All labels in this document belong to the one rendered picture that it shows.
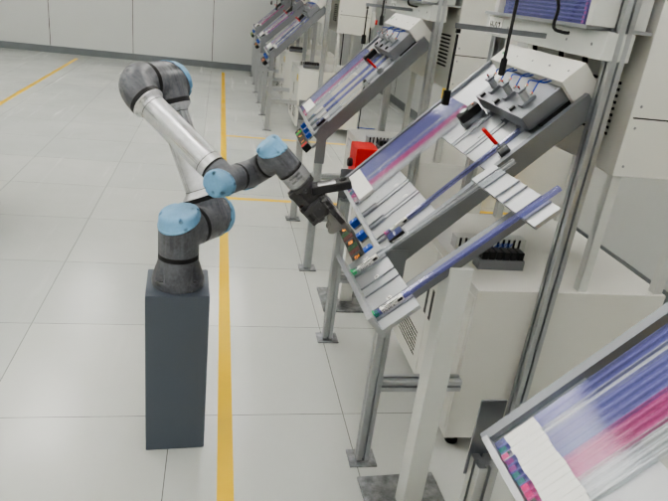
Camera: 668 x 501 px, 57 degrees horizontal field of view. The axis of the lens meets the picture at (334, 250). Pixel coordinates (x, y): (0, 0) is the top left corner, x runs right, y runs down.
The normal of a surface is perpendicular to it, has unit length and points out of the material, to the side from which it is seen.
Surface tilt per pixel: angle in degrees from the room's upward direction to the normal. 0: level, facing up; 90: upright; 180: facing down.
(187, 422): 90
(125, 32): 90
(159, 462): 0
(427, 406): 90
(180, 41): 90
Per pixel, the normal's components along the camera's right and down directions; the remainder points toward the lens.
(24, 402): 0.11, -0.91
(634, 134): 0.16, 0.40
